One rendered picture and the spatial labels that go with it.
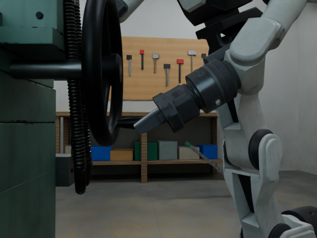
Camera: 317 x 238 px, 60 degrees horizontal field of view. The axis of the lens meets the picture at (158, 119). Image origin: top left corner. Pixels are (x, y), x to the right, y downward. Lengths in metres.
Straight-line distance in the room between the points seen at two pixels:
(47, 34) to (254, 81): 0.39
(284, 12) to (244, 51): 0.15
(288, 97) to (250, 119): 3.71
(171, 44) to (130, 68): 0.69
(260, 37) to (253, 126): 0.47
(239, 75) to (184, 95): 0.11
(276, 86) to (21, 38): 4.25
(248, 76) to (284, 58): 4.16
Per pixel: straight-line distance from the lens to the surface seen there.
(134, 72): 3.97
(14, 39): 0.53
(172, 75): 4.02
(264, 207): 1.06
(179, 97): 0.52
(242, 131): 0.95
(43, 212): 0.73
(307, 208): 1.34
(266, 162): 0.96
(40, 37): 0.51
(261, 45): 0.55
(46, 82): 0.73
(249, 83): 0.58
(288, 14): 0.66
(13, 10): 0.57
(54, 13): 0.54
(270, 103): 4.50
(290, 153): 4.67
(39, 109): 0.69
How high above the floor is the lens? 0.71
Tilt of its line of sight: 1 degrees up
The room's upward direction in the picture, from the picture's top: straight up
